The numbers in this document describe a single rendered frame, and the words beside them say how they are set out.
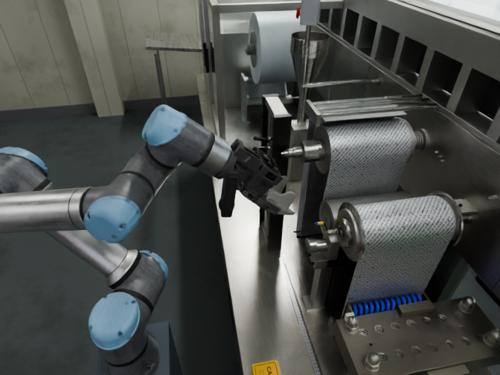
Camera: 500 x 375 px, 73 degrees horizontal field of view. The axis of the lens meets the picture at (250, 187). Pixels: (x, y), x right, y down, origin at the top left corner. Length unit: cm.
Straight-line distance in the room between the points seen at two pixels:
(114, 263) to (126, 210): 40
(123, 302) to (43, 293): 172
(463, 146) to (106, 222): 86
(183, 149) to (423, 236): 60
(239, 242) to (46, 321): 148
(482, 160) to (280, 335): 71
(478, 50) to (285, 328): 89
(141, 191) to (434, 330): 81
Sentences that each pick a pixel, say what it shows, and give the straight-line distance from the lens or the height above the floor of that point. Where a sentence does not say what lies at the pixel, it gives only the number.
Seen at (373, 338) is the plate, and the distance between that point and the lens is 99.
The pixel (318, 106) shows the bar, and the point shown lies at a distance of 101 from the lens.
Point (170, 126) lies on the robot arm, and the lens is 60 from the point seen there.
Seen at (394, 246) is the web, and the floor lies 125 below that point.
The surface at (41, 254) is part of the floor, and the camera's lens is 287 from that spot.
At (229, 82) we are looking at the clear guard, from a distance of 163.
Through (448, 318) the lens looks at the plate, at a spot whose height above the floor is 103.
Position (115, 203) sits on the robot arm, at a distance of 57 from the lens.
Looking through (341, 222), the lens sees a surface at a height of 128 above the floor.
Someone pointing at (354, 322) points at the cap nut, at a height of 107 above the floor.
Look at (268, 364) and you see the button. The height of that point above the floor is 92.
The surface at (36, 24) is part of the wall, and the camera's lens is 453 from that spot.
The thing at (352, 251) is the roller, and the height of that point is 123.
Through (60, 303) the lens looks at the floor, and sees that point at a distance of 251.
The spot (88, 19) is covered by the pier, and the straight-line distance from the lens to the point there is 423.
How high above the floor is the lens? 185
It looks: 38 degrees down
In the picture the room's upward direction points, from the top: straight up
